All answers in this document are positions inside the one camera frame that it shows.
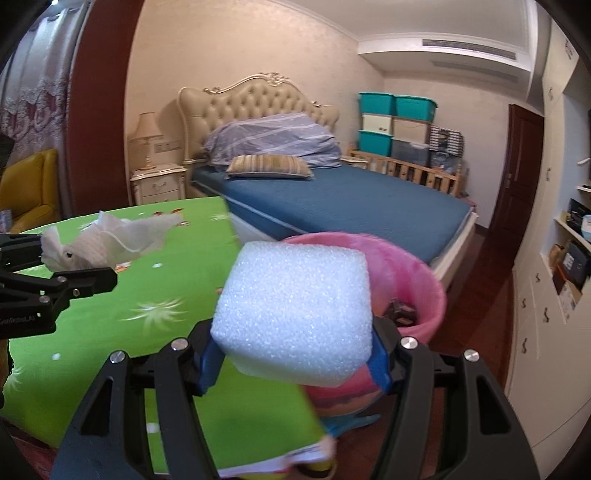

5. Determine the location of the white plastic bag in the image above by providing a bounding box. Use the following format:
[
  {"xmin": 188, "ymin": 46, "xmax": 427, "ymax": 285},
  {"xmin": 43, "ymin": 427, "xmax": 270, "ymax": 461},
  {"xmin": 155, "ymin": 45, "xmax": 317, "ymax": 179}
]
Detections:
[{"xmin": 41, "ymin": 212, "xmax": 183, "ymax": 272}]

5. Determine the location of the large white foam block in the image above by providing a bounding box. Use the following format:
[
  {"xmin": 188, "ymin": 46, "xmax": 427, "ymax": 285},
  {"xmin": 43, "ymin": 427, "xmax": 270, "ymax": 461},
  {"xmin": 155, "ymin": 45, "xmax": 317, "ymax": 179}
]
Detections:
[{"xmin": 211, "ymin": 241, "xmax": 373, "ymax": 387}]

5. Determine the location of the black small carton box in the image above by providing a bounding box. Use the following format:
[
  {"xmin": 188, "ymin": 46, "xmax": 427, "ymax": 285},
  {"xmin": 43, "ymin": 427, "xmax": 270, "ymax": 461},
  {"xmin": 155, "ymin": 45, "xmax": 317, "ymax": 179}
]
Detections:
[{"xmin": 384, "ymin": 299, "xmax": 418, "ymax": 328}]

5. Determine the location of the pink lined trash bin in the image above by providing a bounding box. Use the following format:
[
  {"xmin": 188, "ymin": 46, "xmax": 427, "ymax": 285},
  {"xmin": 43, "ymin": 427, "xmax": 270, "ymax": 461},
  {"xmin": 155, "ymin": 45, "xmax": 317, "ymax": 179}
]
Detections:
[{"xmin": 286, "ymin": 232, "xmax": 447, "ymax": 418}]

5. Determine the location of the yellow leather armchair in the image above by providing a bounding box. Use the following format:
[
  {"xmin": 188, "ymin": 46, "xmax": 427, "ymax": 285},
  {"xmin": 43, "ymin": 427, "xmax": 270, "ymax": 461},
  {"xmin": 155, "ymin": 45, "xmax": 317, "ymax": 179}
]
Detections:
[{"xmin": 1, "ymin": 149, "xmax": 61, "ymax": 234}]

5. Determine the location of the white built-in wardrobe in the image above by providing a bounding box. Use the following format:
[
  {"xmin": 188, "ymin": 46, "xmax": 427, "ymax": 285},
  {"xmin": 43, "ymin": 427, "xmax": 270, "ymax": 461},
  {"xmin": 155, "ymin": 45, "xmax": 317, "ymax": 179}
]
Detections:
[{"xmin": 506, "ymin": 25, "xmax": 590, "ymax": 479}]

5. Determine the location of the green cartoon tablecloth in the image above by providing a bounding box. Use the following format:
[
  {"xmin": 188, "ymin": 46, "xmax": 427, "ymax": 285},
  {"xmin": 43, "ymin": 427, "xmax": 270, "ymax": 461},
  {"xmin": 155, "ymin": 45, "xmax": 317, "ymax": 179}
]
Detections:
[{"xmin": 1, "ymin": 197, "xmax": 335, "ymax": 478}]

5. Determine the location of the cream nightstand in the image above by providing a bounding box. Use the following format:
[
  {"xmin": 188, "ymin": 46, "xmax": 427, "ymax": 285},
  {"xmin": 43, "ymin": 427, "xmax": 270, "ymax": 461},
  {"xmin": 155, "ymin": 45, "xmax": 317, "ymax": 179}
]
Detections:
[{"xmin": 130, "ymin": 164, "xmax": 187, "ymax": 205}]

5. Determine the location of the dark red room door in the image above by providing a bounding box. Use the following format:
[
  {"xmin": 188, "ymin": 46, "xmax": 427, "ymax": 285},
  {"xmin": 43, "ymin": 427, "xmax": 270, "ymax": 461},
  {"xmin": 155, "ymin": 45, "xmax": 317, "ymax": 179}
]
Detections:
[{"xmin": 486, "ymin": 103, "xmax": 546, "ymax": 250}]

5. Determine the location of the lace patterned curtain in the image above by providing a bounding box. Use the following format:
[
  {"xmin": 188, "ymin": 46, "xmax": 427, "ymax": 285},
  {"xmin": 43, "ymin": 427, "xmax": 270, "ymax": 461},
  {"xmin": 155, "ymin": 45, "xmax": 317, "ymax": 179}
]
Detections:
[{"xmin": 1, "ymin": 1, "xmax": 90, "ymax": 163}]

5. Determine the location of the bedside table lamp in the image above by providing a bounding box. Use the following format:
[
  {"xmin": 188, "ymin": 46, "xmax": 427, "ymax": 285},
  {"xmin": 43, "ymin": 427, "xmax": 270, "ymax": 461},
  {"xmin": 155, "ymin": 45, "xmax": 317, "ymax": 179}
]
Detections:
[{"xmin": 128, "ymin": 111, "xmax": 162, "ymax": 172}]

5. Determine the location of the small black safe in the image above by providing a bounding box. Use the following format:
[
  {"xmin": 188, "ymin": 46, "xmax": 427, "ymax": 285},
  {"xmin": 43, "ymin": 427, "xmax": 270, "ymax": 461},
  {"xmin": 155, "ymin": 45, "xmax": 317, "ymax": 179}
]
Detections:
[{"xmin": 561, "ymin": 241, "xmax": 590, "ymax": 290}]

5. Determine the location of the striped brown pillow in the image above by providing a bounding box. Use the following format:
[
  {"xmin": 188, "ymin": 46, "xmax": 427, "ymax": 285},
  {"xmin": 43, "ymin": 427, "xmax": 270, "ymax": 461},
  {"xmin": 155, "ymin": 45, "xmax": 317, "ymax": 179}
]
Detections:
[{"xmin": 225, "ymin": 154, "xmax": 314, "ymax": 180}]

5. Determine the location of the blue mattress bed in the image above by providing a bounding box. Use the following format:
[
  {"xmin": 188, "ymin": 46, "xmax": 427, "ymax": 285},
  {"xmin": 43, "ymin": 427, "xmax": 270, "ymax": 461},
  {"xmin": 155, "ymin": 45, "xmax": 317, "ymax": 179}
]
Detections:
[{"xmin": 191, "ymin": 166, "xmax": 478, "ymax": 285}]

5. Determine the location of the lavender striped duvet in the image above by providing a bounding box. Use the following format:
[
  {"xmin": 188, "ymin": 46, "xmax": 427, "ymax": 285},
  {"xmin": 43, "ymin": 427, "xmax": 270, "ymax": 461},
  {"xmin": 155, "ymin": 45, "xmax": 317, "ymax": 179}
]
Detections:
[{"xmin": 204, "ymin": 113, "xmax": 342, "ymax": 169}]

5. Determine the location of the beige tufted headboard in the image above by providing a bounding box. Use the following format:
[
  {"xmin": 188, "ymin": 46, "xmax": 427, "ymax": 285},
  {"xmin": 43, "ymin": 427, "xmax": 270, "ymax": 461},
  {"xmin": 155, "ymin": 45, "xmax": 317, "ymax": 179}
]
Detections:
[{"xmin": 176, "ymin": 72, "xmax": 339, "ymax": 165}]

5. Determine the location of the grey clear storage bin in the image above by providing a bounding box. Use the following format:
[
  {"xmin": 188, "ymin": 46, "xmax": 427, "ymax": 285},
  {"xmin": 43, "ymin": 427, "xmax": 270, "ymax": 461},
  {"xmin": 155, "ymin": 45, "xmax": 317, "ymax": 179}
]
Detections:
[{"xmin": 391, "ymin": 139, "xmax": 430, "ymax": 167}]

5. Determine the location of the houndstooth bag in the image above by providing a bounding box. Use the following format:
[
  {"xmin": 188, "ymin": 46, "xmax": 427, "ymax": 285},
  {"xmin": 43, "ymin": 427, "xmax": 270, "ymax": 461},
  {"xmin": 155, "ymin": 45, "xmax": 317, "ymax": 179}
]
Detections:
[{"xmin": 429, "ymin": 125, "xmax": 465, "ymax": 157}]

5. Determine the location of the teal storage bin lower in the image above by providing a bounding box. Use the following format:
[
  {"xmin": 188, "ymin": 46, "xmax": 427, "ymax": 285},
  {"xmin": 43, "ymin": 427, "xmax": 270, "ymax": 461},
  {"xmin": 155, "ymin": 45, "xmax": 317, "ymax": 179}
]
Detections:
[{"xmin": 359, "ymin": 130, "xmax": 393, "ymax": 157}]

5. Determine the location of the teal storage bin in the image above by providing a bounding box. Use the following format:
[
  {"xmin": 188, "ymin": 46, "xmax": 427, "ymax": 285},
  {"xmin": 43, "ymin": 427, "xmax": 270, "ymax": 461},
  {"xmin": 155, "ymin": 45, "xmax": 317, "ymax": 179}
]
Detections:
[
  {"xmin": 396, "ymin": 95, "xmax": 438, "ymax": 123},
  {"xmin": 359, "ymin": 130, "xmax": 393, "ymax": 157},
  {"xmin": 359, "ymin": 92, "xmax": 396, "ymax": 116}
]

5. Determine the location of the beige storage bin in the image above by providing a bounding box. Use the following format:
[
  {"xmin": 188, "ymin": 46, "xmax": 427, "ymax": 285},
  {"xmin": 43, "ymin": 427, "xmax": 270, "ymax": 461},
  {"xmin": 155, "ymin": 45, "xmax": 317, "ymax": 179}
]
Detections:
[{"xmin": 393, "ymin": 117, "xmax": 431, "ymax": 144}]

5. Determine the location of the white storage bin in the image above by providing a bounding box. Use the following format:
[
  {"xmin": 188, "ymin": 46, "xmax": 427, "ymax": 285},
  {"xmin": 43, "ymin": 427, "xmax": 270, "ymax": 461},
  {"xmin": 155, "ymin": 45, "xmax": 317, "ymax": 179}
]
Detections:
[{"xmin": 362, "ymin": 113, "xmax": 393, "ymax": 135}]

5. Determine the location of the teal storage bin top right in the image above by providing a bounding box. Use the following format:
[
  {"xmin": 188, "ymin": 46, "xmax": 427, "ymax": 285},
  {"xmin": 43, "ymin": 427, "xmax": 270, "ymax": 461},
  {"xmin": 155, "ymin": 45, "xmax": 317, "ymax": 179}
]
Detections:
[{"xmin": 396, "ymin": 95, "xmax": 438, "ymax": 123}]

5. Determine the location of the teal storage bin top left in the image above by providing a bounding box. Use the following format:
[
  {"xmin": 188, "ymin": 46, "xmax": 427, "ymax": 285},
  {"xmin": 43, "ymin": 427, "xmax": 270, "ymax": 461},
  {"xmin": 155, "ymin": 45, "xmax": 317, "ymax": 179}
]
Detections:
[{"xmin": 359, "ymin": 92, "xmax": 396, "ymax": 116}]

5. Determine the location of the ceiling air vent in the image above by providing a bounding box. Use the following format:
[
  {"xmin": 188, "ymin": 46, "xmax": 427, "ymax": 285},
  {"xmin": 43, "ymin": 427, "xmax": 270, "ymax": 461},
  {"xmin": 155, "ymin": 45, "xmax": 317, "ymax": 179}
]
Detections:
[{"xmin": 422, "ymin": 38, "xmax": 517, "ymax": 60}]

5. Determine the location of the dark red door frame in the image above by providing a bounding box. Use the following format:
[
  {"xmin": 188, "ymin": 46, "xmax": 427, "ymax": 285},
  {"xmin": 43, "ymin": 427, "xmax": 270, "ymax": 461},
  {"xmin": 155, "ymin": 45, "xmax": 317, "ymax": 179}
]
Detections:
[{"xmin": 66, "ymin": 0, "xmax": 143, "ymax": 216}]

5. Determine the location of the wooden crib rail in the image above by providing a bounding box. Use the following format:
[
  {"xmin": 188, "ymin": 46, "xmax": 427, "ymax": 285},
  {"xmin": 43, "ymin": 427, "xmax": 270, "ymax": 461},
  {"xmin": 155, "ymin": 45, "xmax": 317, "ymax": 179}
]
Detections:
[{"xmin": 341, "ymin": 150, "xmax": 464, "ymax": 198}]

